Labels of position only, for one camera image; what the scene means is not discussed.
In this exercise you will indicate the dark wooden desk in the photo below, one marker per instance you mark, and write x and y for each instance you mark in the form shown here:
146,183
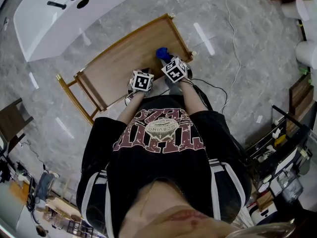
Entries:
12,123

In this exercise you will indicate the dark brown wooden stepped shelf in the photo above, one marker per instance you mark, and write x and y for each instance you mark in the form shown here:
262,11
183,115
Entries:
301,95

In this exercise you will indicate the person's black printed t-shirt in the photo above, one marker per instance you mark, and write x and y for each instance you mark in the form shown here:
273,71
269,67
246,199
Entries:
161,172

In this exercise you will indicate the white bathtub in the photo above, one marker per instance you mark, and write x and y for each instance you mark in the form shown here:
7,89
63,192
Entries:
39,33

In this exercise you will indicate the person's left forearm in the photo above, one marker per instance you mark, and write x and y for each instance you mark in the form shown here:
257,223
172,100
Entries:
131,108

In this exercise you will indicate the blue cloth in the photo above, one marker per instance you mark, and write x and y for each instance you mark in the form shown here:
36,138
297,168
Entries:
163,53

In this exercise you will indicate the person's right forearm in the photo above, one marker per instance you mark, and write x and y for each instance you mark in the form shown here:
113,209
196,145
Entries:
193,98

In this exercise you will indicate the black metal cart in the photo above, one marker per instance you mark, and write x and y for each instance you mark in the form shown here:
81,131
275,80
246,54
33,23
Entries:
277,152

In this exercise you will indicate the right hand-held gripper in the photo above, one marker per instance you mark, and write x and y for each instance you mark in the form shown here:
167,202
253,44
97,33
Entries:
174,71

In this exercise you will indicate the wooden serving cart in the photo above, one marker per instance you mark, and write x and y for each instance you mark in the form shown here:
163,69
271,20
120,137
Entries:
119,66

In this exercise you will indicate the person's chin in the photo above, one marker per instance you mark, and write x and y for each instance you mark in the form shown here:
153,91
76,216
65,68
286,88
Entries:
173,219

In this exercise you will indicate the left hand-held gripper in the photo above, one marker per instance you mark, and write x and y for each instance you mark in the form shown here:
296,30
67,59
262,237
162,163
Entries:
141,81

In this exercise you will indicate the person's eyeglasses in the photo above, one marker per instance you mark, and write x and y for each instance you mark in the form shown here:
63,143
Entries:
272,232

